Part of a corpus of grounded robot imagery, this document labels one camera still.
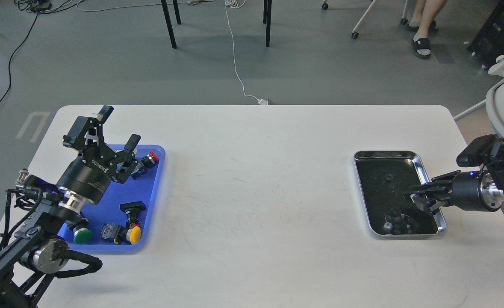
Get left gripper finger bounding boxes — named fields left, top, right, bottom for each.
left=62, top=105, right=114, bottom=159
left=117, top=134, right=141, bottom=172

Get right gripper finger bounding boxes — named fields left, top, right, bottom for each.
left=404, top=184, right=452, bottom=201
left=413, top=170, right=460, bottom=215

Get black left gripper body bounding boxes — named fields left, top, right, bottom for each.
left=58, top=143, right=131, bottom=205

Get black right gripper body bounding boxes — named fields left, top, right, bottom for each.
left=450, top=171, right=502, bottom=212

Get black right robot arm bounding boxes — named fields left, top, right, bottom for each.
left=404, top=134, right=504, bottom=215

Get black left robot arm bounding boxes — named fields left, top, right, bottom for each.
left=0, top=106, right=140, bottom=308

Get silver metal tray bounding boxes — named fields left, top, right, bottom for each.
left=354, top=150, right=448, bottom=240

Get blue plastic tray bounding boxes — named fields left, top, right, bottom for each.
left=58, top=145, right=166, bottom=254

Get black table legs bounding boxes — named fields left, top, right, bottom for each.
left=160, top=0, right=273, bottom=49

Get person foot in sandal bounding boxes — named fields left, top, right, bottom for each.
left=412, top=37, right=431, bottom=59

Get black equipment case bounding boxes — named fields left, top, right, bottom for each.
left=467, top=0, right=504, bottom=69

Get white rolling chair base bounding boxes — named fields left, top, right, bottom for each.
left=321, top=0, right=410, bottom=39

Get red push button switch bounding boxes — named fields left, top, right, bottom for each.
left=141, top=151, right=159, bottom=168

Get black square button switch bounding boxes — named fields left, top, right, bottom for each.
left=119, top=201, right=146, bottom=229

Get green push button switch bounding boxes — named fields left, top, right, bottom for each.
left=68, top=218, right=93, bottom=244

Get yellow push button switch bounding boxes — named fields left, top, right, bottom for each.
left=100, top=222, right=142, bottom=245

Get black cable on floor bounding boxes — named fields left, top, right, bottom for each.
left=0, top=0, right=85, bottom=162

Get white cable on floor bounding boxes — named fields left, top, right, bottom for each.
left=224, top=0, right=269, bottom=104

